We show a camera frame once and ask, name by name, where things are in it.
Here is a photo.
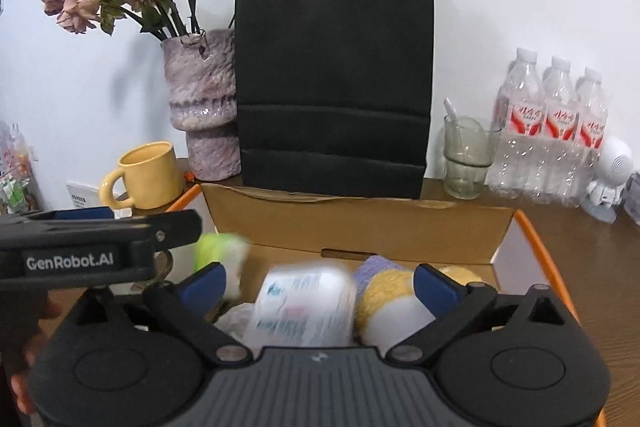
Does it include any purple knitted cloth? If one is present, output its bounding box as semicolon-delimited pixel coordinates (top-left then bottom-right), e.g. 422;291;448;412
352;255;416;294

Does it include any clear water bottle red label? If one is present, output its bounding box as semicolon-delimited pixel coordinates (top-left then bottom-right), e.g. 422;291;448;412
542;55;579;204
574;67;610;208
487;47;546;200

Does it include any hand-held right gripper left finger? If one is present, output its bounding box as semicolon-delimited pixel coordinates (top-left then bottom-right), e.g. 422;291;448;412
72;262;252;364

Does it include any pink textured ceramic vase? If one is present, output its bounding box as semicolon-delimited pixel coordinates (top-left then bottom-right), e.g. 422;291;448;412
160;28;242;182

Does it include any grey white small pouch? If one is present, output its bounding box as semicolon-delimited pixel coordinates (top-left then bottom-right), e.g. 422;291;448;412
622;171;640;226

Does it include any red cardboard box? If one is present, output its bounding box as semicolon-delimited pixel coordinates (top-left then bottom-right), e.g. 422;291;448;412
162;182;609;427

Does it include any yellow ceramic mug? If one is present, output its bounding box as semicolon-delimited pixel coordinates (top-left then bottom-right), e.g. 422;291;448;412
98;140;185;211

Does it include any white robot figurine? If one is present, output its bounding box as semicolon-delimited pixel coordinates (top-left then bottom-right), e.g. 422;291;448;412
582;136;635;224

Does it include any person's left hand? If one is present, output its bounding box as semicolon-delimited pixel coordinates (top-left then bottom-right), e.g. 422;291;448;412
7;296;64;415

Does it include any clear glass cup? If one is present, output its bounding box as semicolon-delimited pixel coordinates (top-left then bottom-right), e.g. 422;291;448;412
443;115;503;201

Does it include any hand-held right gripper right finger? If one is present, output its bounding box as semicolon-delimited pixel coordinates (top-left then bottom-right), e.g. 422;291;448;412
385;263;578;364

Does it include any white plastic spoon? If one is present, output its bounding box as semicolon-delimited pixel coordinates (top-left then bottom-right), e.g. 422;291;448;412
443;98;472;168

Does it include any white wet wipes pack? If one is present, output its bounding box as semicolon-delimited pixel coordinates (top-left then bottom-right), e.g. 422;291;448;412
242;260;357;349

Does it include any black paper bag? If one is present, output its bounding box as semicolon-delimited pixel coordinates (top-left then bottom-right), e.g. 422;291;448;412
233;0;434;200

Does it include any clear plastic bag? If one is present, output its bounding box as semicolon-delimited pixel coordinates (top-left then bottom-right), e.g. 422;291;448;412
214;301;259;339

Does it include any yellow white plush toy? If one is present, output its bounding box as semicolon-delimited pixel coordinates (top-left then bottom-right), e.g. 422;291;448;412
355;264;494;354

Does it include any colourful snack display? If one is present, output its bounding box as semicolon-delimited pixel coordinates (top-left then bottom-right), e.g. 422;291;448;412
0;119;44;216

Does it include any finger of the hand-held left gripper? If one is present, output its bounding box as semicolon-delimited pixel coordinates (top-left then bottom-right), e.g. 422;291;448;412
0;205;203;254

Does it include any green tissue packet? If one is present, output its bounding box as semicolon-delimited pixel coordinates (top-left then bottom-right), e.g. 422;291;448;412
193;232;251;301

